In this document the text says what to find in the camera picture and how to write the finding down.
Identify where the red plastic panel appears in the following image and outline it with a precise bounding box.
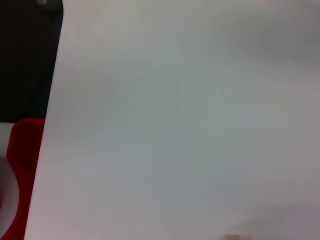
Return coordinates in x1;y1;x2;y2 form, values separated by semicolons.
0;118;46;240

